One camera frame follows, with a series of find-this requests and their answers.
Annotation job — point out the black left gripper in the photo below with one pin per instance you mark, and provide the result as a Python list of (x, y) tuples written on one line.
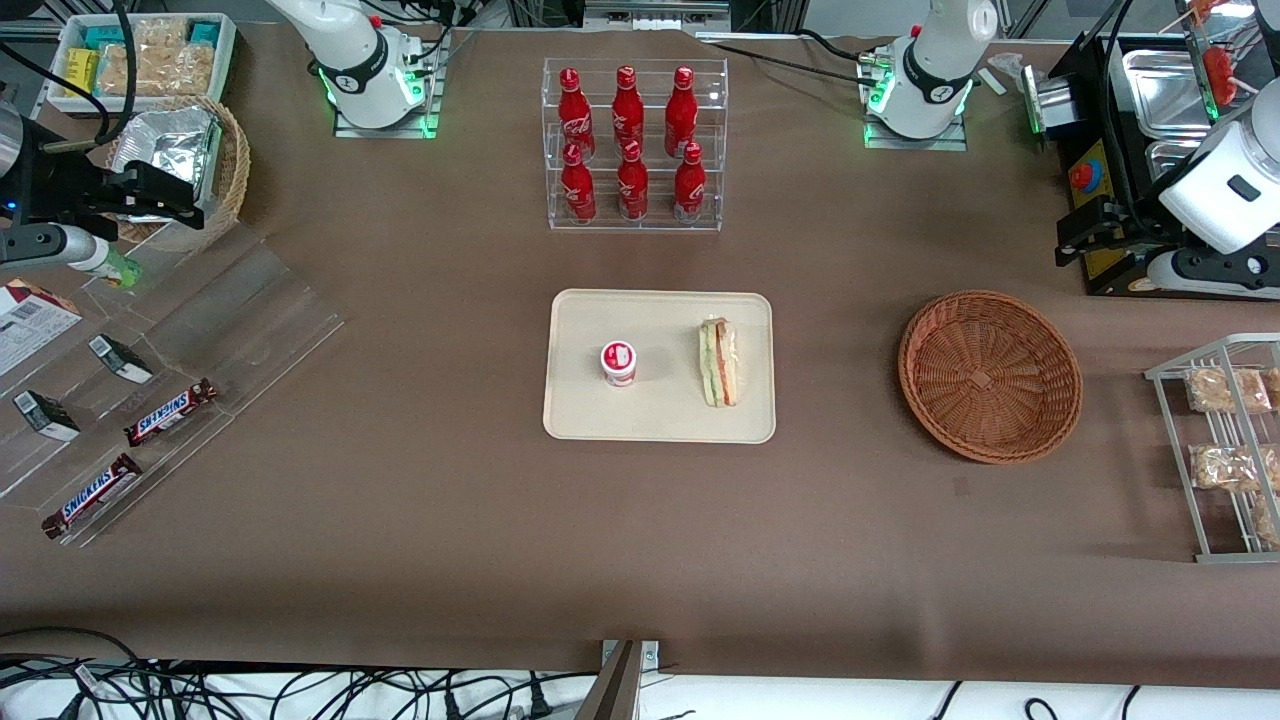
[(1128, 228)]

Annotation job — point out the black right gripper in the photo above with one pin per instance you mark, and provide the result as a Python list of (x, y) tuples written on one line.
[(60, 186)]

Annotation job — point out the triangle sandwich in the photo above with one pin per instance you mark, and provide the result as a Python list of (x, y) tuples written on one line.
[(720, 365)]

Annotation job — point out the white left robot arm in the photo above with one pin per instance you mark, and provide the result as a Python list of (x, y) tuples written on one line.
[(935, 70)]

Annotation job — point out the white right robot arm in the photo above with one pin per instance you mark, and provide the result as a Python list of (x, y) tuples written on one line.
[(350, 60)]

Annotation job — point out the light brown deep wicker basket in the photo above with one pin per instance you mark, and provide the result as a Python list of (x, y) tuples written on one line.
[(236, 170)]

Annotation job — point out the small steel tray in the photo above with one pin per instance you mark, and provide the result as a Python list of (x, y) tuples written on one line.
[(1170, 160)]

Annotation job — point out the large steel tray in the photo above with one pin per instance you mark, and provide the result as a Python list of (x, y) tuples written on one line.
[(1160, 95)]

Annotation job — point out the dark brown round wicker basket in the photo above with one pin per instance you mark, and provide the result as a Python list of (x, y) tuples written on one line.
[(985, 380)]

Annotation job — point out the beige plastic serving tray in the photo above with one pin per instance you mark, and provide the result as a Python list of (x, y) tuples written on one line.
[(660, 410)]

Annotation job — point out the yellow emergency stop box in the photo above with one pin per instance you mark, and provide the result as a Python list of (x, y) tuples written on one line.
[(1084, 176)]

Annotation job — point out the silver foil bag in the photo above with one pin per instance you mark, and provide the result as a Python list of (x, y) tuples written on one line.
[(165, 135)]

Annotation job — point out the green white plastic bottle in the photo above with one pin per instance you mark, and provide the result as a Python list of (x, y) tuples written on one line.
[(120, 270)]

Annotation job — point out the clear bag of beige snacks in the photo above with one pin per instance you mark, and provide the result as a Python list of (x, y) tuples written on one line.
[(1225, 467), (1275, 385), (158, 32), (160, 72), (1268, 522), (1225, 390)]

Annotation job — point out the silver metal device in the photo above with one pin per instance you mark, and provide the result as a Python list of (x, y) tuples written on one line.
[(1050, 100)]

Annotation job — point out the small yellow box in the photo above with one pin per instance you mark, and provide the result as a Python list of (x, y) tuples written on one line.
[(80, 72)]

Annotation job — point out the black equipment station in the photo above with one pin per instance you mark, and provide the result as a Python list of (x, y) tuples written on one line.
[(1095, 80)]

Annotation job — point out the clear acrylic stepped display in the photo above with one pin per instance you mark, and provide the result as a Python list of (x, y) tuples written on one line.
[(260, 310)]

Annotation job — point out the small black white box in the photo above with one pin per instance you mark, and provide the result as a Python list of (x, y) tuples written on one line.
[(45, 415), (120, 358)]

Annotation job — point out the white plastic bin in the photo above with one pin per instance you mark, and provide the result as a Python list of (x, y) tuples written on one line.
[(227, 55)]

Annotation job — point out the small teal box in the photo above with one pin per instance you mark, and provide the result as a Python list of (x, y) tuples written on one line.
[(103, 38), (205, 33)]

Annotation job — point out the white paper strip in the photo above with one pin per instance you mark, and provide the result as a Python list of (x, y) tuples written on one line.
[(993, 82)]

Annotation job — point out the red white carton box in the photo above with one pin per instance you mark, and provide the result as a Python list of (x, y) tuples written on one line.
[(30, 330)]

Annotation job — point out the clear plastic wrapper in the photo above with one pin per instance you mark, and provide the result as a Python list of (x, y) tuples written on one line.
[(1008, 64)]

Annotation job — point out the red food on stick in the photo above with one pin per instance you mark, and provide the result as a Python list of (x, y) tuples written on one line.
[(1218, 75)]

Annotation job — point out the brown snickers bar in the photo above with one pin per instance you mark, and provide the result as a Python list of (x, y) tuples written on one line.
[(170, 412), (92, 497)]

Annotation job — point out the red cola bottle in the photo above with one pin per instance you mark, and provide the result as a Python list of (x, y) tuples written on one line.
[(681, 112), (574, 112), (578, 192), (627, 108), (689, 190), (632, 190)]

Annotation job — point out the clear acrylic bottle rack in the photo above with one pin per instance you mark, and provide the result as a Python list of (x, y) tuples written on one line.
[(655, 225)]

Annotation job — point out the brown table cover sheet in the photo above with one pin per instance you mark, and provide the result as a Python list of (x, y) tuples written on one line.
[(400, 560)]

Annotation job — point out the red white yogurt cup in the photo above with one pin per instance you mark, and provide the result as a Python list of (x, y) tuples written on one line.
[(619, 364)]

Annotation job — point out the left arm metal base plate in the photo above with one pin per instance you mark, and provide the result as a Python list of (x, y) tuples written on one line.
[(915, 144)]

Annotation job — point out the silver metal bracket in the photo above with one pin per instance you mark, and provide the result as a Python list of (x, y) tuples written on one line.
[(651, 655)]

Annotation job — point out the grey mount bar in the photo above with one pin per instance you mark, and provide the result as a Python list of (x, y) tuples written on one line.
[(612, 692)]

